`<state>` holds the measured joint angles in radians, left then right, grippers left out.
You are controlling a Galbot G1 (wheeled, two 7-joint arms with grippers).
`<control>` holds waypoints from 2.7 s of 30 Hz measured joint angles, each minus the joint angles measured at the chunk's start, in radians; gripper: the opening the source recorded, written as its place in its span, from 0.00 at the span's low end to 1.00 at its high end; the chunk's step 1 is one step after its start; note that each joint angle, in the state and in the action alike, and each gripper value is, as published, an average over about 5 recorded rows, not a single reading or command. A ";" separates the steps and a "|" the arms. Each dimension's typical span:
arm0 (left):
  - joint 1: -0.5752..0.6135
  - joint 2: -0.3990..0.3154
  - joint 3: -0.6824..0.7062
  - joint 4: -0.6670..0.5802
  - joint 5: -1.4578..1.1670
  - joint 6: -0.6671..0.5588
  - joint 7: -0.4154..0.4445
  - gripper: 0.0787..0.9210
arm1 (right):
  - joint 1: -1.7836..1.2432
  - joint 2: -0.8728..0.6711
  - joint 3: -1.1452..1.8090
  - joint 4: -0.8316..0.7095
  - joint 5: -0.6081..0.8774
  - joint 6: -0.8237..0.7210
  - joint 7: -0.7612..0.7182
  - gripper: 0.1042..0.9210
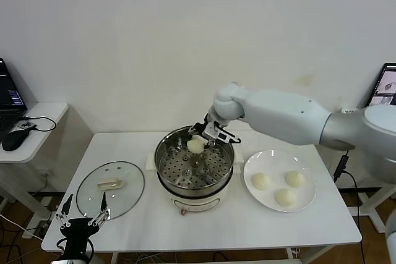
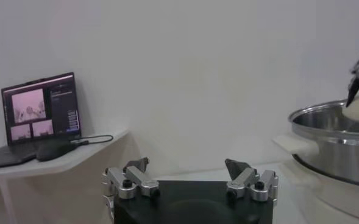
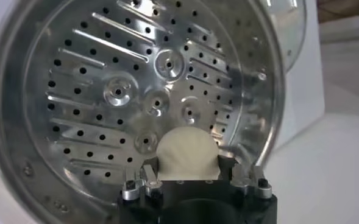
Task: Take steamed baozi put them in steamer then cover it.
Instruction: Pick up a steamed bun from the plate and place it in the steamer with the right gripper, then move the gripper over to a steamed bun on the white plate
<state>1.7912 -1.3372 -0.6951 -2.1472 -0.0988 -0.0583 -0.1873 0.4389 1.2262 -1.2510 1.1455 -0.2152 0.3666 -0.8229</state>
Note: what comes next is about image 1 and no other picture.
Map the white work table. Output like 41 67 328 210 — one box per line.
41 130 363 254

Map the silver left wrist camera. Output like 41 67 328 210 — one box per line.
52 253 94 264

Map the black laptop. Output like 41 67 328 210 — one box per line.
0 57 28 142

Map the cream electric cooking pot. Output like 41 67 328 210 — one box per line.
145 145 244 217

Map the white round plate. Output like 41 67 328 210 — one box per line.
243 151 318 214

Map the white steamed baozi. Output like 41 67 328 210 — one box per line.
284 170 306 189
274 188 297 208
251 172 272 190
187 137 207 155

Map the black computer mouse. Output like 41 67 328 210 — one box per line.
1 129 32 152

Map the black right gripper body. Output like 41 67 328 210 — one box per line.
193 114 213 137

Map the white side table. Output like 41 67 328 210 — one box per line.
340 106 388 234
0 102 71 240

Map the glass lid with cream handle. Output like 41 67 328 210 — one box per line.
76 161 146 221

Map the stainless steel steamer basket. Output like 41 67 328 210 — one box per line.
154 126 235 194

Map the black cable with adapter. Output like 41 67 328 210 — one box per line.
333 151 368 264

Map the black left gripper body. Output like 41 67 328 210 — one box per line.
59 217 101 254

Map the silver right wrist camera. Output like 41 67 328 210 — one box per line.
204 123 241 145

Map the thin black looped cable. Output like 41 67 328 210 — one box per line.
20 116 58 134

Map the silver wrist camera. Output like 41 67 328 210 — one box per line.
52 253 94 264
204 123 241 145

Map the grey laptop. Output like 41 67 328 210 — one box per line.
366 62 396 108

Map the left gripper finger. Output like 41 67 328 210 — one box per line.
55 194 74 229
88 191 111 227

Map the white floor cable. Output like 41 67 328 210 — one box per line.
0 214 45 242

